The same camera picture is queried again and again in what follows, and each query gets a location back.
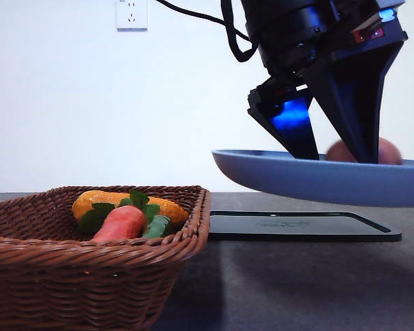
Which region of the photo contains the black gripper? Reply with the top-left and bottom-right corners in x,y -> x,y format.
240,0 -> 408,163

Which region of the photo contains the brown egg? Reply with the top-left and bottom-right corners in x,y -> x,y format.
326,137 -> 402,164

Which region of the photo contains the blue plate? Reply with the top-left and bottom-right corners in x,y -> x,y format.
212,150 -> 414,207

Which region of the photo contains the brown wicker basket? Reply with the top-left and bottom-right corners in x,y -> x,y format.
0,186 -> 210,331

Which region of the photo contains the black tray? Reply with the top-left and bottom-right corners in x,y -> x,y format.
208,210 -> 402,242

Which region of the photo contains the orange toy corn cob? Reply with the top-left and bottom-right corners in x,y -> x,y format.
72,190 -> 189,225

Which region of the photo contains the red toy carrot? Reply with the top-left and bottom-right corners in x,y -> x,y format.
92,205 -> 146,242

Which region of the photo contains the black cable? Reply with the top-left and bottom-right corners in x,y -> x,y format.
155,0 -> 259,62

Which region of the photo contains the white wall socket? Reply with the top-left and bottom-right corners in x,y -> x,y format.
116,0 -> 148,32

